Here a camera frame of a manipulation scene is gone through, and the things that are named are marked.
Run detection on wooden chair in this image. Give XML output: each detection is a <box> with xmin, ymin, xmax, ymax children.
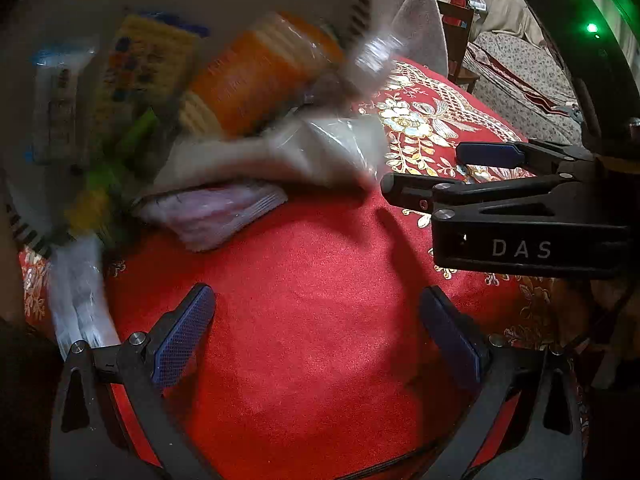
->
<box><xmin>437</xmin><ymin>0</ymin><xmax>480</xmax><ymax>94</ymax></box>

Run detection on blue white cracker packet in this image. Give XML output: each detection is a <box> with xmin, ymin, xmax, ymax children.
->
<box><xmin>32</xmin><ymin>41</ymin><xmax>96</xmax><ymax>165</ymax></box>

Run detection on patterned sofa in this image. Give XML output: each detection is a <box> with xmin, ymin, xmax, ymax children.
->
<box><xmin>463</xmin><ymin>32</ymin><xmax>582</xmax><ymax>145</ymax></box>

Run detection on orange cracker packet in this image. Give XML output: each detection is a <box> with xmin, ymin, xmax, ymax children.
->
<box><xmin>179</xmin><ymin>12</ymin><xmax>345</xmax><ymax>141</ymax></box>

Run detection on green yellow cracker packet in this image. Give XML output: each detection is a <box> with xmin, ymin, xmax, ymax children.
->
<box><xmin>65</xmin><ymin>12</ymin><xmax>209</xmax><ymax>243</ymax></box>

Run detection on pink snack packet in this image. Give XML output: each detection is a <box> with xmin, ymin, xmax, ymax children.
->
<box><xmin>136</xmin><ymin>181</ymin><xmax>288</xmax><ymax>252</ymax></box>

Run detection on grey cushioned chair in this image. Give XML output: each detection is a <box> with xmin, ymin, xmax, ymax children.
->
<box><xmin>371</xmin><ymin>0</ymin><xmax>448</xmax><ymax>76</ymax></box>

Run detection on red embroidered tablecloth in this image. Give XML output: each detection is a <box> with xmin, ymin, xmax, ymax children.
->
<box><xmin>18</xmin><ymin>56</ymin><xmax>591</xmax><ymax>480</ymax></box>

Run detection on striped snack box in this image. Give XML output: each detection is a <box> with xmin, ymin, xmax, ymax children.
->
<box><xmin>1</xmin><ymin>0</ymin><xmax>371</xmax><ymax>254</ymax></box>

